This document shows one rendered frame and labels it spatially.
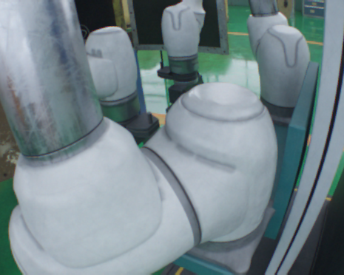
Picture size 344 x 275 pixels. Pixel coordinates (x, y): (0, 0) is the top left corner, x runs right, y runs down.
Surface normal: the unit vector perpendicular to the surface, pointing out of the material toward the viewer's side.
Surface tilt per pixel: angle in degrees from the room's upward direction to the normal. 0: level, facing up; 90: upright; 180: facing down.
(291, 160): 90
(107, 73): 89
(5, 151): 90
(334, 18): 90
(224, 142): 55
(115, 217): 77
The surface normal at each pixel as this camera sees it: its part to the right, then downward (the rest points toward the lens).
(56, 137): 0.43, 0.33
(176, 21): -0.19, 0.44
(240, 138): 0.17, -0.03
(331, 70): -0.54, 0.53
